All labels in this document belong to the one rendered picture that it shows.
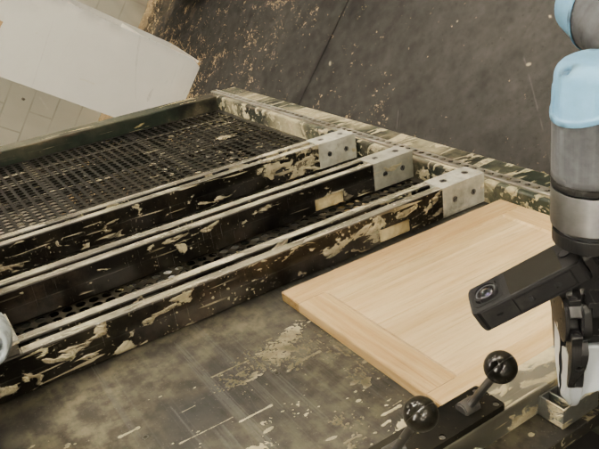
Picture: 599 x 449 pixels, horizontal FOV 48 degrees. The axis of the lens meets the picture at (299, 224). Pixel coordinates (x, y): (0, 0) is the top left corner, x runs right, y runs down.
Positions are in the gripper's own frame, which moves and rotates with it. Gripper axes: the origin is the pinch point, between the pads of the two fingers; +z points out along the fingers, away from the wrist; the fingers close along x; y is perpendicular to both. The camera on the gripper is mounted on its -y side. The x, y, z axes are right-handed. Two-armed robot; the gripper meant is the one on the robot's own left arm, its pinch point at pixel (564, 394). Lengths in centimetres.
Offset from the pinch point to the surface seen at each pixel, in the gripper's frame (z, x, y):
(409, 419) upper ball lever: -0.9, -3.9, -16.1
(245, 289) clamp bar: 12, 44, -45
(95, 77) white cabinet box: 44, 364, -214
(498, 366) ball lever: -0.8, 3.8, -6.1
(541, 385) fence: 11.1, 14.0, 0.4
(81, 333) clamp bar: 7, 26, -68
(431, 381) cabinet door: 12.9, 17.7, -13.6
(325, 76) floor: 44, 298, -56
